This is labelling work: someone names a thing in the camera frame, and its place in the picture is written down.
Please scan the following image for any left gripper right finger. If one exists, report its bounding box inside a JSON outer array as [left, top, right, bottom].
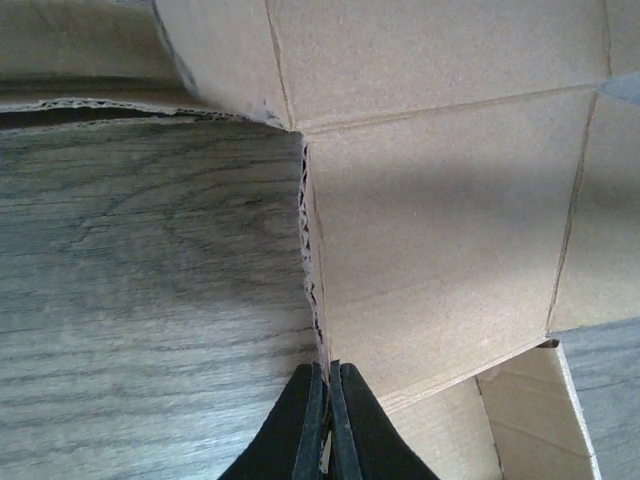
[[328, 360, 437, 480]]

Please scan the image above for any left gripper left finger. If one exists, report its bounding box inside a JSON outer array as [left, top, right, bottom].
[[221, 363, 328, 480]]

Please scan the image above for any brown cardboard box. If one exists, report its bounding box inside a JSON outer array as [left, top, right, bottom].
[[1, 1, 639, 479]]

